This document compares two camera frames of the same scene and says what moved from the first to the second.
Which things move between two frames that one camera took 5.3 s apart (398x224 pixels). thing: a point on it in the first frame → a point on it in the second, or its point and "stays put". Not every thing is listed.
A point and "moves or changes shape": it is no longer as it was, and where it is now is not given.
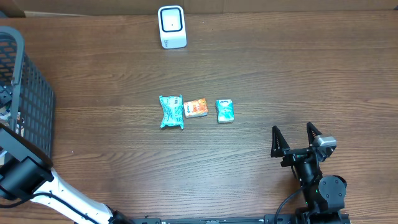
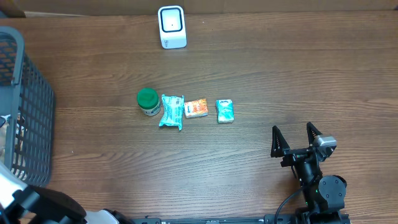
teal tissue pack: [225, 111] stays put
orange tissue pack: [196, 108] stays put
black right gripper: [280, 149] stays put
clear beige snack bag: [4, 114] moves or changes shape
